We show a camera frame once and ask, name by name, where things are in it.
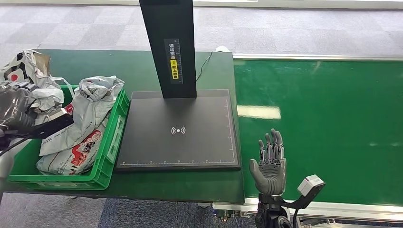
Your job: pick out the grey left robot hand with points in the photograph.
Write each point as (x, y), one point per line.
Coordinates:
(22, 121)

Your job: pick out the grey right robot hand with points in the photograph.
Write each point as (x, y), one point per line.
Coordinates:
(270, 176)

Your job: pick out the grey package with black print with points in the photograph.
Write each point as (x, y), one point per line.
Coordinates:
(34, 81)

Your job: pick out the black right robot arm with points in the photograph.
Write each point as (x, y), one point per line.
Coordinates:
(270, 214)

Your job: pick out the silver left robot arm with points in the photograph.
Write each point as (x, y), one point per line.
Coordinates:
(6, 170)

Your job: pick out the grey package with red print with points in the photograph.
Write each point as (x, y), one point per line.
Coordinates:
(91, 107)
(75, 157)

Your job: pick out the green conveyor belt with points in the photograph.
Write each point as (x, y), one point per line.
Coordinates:
(330, 126)

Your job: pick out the black inbound scanner machine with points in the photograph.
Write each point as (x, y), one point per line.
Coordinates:
(176, 132)

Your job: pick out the dark green table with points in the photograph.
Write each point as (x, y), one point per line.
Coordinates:
(94, 66)

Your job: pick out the green plastic crate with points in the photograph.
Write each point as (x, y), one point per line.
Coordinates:
(107, 166)

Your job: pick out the small white round object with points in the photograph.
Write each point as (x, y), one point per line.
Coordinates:
(223, 48)

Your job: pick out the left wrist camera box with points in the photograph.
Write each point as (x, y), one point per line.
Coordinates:
(55, 124)

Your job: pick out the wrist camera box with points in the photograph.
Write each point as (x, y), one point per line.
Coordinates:
(55, 124)
(310, 185)

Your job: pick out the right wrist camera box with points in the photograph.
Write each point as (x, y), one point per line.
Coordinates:
(310, 185)

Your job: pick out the silver conveyor frame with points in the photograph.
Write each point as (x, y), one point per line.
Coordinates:
(346, 212)

